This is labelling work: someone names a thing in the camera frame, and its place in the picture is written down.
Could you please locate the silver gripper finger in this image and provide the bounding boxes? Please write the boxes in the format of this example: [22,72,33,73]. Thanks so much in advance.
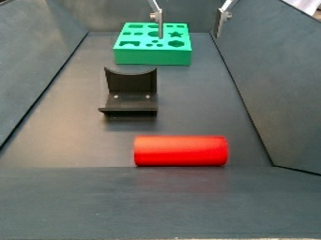
[215,0,234,38]
[148,0,163,38]

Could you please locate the red cylinder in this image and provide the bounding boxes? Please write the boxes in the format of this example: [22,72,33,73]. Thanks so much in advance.
[133,136,228,166]

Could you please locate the green foam shape board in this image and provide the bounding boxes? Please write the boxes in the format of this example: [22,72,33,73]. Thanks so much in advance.
[112,22,191,66]

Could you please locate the black curved cradle stand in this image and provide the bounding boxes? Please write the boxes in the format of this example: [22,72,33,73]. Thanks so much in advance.
[97,67,157,114]

